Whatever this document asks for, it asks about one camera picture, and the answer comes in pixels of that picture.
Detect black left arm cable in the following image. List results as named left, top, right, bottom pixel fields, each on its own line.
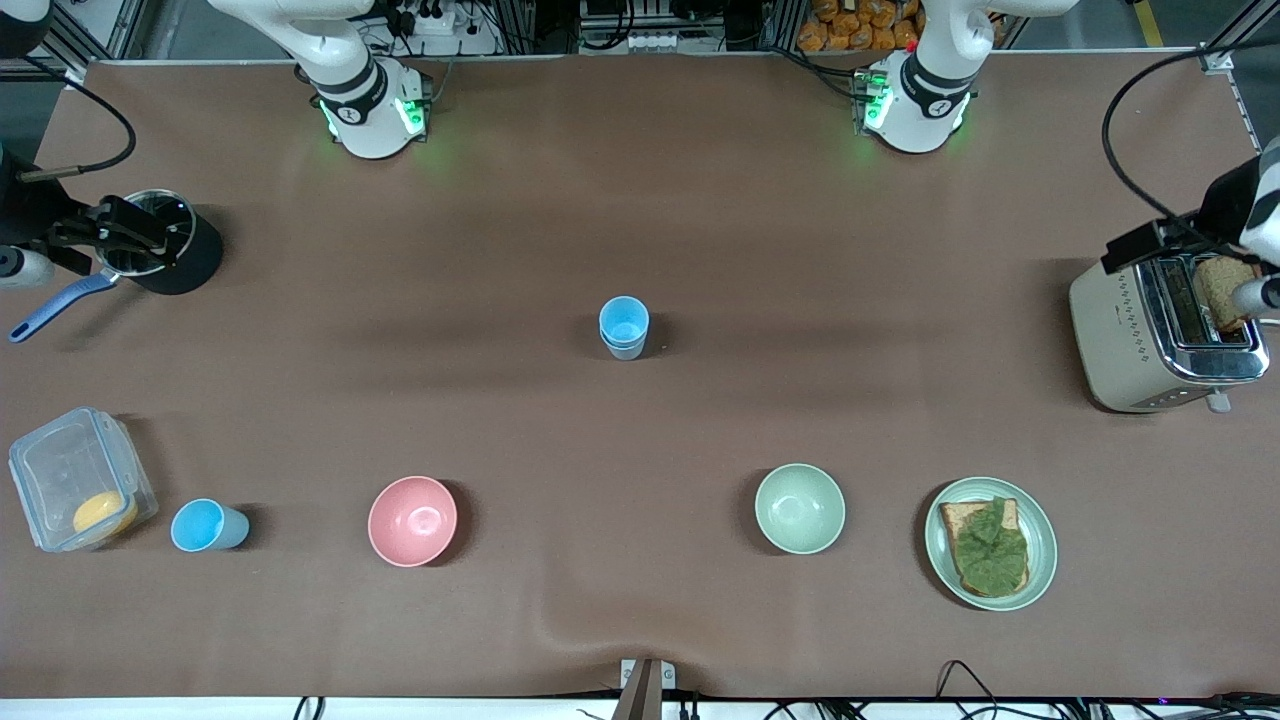
left=1100, top=45, right=1256, bottom=263

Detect green lettuce leaf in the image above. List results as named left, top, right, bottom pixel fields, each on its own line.
left=955, top=497, right=1030, bottom=593

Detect brown table mat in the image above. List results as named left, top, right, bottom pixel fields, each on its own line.
left=0, top=55, right=1280, bottom=701

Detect brown bread slice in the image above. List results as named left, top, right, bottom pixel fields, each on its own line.
left=1195, top=256, right=1259, bottom=333

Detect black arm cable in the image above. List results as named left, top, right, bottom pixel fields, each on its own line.
left=18, top=55, right=138, bottom=183
left=1100, top=45, right=1256, bottom=263

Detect metal table bracket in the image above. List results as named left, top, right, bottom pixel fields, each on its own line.
left=612, top=658, right=677, bottom=720

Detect pale green plate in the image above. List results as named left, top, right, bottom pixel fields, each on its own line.
left=924, top=476, right=1059, bottom=612

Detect aluminium frame profile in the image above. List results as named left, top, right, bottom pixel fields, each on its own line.
left=1198, top=0, right=1280, bottom=73

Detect pale green bowl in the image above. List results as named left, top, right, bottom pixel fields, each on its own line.
left=754, top=463, right=847, bottom=555

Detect toast slice with lettuce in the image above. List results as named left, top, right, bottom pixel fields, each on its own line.
left=938, top=498, right=1031, bottom=599

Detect clear plastic food container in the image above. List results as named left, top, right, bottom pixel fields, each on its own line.
left=8, top=405, right=159, bottom=553

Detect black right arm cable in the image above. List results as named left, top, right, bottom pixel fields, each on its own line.
left=18, top=55, right=138, bottom=183

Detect yellow round food piece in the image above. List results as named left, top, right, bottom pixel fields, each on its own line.
left=72, top=490, right=139, bottom=539

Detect black pot with blue handle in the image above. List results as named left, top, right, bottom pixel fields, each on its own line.
left=8, top=188, right=225, bottom=344

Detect bag of orange bread rolls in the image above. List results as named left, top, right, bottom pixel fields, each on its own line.
left=797, top=0, right=923, bottom=53

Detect pink bowl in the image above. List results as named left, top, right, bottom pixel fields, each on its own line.
left=367, top=475, right=459, bottom=568

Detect white power strip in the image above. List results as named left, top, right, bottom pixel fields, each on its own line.
left=385, top=0, right=471, bottom=36

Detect beige and chrome toaster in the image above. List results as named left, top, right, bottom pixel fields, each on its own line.
left=1068, top=227, right=1273, bottom=414

